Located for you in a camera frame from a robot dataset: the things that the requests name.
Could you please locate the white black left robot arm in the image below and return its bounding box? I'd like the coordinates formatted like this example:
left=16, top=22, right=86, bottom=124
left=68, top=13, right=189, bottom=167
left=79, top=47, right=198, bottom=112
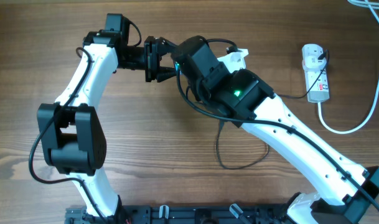
left=29, top=14, right=176, bottom=223

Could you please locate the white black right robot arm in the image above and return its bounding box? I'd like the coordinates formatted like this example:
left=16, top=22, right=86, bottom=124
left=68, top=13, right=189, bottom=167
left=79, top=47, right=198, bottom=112
left=171, top=36, right=379, bottom=223

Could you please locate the white USB charger plug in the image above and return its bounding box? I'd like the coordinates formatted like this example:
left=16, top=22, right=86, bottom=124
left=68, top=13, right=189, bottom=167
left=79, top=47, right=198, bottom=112
left=302, top=44, right=327, bottom=72

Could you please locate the white power strip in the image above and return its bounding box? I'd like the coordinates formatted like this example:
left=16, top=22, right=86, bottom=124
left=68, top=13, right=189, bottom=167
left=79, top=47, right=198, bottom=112
left=305, top=70, right=330, bottom=103

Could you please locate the black charging cable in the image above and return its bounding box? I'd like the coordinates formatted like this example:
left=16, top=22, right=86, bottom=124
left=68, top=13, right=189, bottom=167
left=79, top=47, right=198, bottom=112
left=215, top=49, right=330, bottom=170

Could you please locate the white power strip cord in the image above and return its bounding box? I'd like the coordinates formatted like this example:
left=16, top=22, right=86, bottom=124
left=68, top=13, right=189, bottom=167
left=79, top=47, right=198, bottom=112
left=316, top=0, right=379, bottom=135

